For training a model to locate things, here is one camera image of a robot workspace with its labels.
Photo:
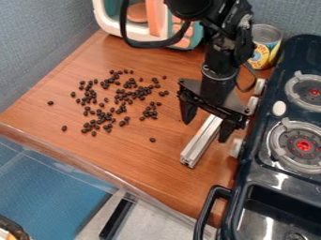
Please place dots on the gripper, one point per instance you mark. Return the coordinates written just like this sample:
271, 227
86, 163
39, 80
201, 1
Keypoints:
215, 93

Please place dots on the silver metal bar tool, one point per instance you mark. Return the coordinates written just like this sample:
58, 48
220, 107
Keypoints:
200, 142

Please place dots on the pile of black bits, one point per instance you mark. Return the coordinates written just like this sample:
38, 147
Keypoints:
113, 100

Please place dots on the toy stove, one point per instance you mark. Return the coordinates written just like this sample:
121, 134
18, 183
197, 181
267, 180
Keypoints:
276, 146

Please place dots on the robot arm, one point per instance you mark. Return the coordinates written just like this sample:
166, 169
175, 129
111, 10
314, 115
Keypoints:
221, 37

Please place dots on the yellow can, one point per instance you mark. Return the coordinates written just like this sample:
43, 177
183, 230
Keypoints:
264, 47

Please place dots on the white and teal toy appliance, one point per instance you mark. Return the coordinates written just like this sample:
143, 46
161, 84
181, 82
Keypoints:
144, 22

